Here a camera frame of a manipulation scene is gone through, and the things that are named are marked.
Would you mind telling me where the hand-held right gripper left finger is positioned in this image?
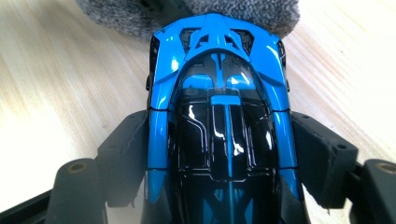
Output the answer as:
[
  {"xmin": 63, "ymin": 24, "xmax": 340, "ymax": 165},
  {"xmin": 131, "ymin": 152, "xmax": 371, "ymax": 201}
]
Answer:
[{"xmin": 96, "ymin": 110, "xmax": 151, "ymax": 208}]

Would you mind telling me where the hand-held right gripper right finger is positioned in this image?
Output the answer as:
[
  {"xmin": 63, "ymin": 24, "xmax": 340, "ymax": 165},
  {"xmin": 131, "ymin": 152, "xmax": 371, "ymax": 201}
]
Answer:
[{"xmin": 290, "ymin": 111, "xmax": 360, "ymax": 210}]

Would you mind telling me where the blue and black toy car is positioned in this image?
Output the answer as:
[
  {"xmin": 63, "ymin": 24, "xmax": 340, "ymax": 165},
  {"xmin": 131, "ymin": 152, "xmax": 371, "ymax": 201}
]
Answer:
[{"xmin": 144, "ymin": 12, "xmax": 312, "ymax": 224}]

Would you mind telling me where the grey terry cloth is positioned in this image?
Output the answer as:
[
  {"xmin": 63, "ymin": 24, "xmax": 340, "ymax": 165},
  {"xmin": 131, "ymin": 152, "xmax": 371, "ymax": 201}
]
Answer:
[{"xmin": 74, "ymin": 0, "xmax": 302, "ymax": 41}]

